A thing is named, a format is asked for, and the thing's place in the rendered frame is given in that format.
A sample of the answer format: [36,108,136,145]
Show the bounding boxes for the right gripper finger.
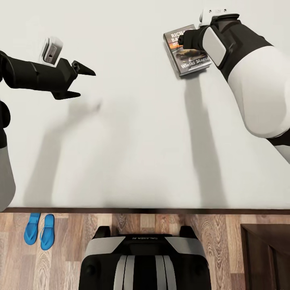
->
[178,33,184,45]

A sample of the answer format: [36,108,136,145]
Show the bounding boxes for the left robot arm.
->
[0,36,96,212]

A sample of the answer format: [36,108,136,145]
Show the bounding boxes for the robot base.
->
[79,226,211,290]

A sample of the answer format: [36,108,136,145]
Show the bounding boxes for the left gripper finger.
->
[72,60,96,79]
[62,91,81,99]

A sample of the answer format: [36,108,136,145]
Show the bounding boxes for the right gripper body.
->
[183,26,207,51]

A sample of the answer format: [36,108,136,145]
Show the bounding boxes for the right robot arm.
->
[178,6,290,164]

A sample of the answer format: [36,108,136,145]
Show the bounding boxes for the sandal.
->
[24,213,41,245]
[40,214,54,251]

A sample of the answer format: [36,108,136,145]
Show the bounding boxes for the hardback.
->
[163,24,212,77]

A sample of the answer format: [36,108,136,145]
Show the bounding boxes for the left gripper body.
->
[30,58,76,100]

